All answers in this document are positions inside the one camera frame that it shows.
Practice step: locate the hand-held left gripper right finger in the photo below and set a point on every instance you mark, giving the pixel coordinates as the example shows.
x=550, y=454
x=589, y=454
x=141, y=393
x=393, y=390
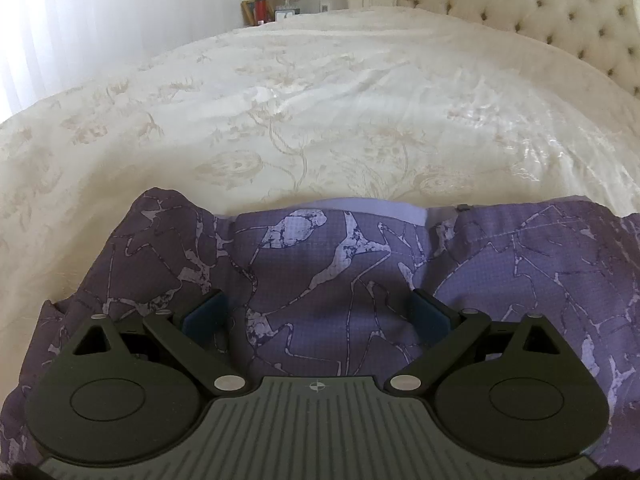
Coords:
x=427, y=316

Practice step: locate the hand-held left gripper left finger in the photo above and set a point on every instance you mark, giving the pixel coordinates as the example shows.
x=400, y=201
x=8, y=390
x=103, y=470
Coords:
x=205, y=317

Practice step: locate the purple patterned shirt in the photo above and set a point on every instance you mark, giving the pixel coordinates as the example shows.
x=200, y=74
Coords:
x=350, y=270

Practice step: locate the cream floral bedspread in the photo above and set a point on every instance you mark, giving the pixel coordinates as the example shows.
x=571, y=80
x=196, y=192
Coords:
x=300, y=110

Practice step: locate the white sheer curtain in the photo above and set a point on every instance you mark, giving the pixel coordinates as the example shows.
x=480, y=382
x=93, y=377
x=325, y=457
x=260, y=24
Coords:
x=100, y=25

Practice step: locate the small white clock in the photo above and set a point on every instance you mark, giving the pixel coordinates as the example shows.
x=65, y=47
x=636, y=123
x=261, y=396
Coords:
x=286, y=15

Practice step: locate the wooden picture frame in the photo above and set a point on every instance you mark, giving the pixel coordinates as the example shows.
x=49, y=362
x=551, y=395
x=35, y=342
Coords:
x=247, y=12

